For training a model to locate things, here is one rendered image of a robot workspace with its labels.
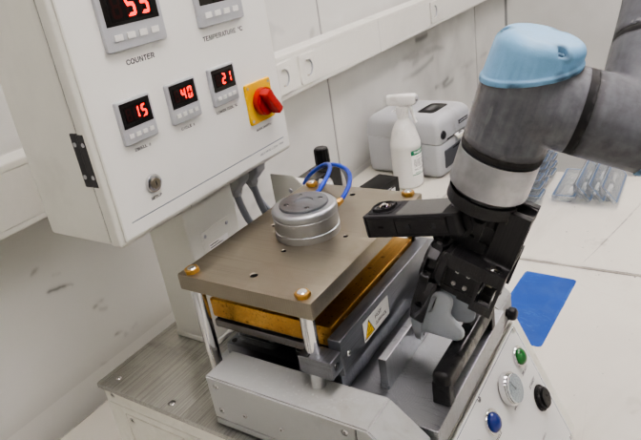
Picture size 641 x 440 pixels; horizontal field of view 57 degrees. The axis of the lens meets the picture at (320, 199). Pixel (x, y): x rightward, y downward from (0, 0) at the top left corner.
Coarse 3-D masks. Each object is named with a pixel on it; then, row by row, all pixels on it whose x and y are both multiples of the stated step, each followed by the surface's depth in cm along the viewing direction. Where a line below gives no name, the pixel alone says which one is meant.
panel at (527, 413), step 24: (504, 360) 75; (528, 360) 80; (528, 384) 78; (480, 408) 68; (504, 408) 72; (528, 408) 76; (552, 408) 80; (456, 432) 64; (480, 432) 67; (504, 432) 70; (528, 432) 74; (552, 432) 78
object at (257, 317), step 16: (400, 240) 77; (384, 256) 74; (400, 256) 75; (368, 272) 71; (384, 272) 71; (352, 288) 68; (368, 288) 68; (224, 304) 70; (240, 304) 68; (336, 304) 66; (352, 304) 65; (224, 320) 72; (240, 320) 69; (256, 320) 68; (272, 320) 66; (288, 320) 65; (320, 320) 63; (336, 320) 63; (256, 336) 69; (272, 336) 67; (288, 336) 66; (320, 336) 63
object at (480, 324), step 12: (492, 312) 71; (468, 324) 67; (480, 324) 67; (492, 324) 71; (468, 336) 65; (480, 336) 67; (456, 348) 63; (468, 348) 64; (444, 360) 62; (456, 360) 62; (444, 372) 60; (456, 372) 61; (432, 384) 61; (444, 384) 60; (444, 396) 61
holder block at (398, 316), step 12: (408, 300) 78; (396, 312) 75; (396, 324) 75; (384, 336) 73; (228, 348) 73; (240, 348) 72; (252, 348) 71; (264, 348) 71; (276, 348) 70; (288, 348) 70; (372, 348) 70; (264, 360) 70; (276, 360) 69; (288, 360) 68; (360, 360) 68; (348, 372) 66; (360, 372) 68; (348, 384) 66
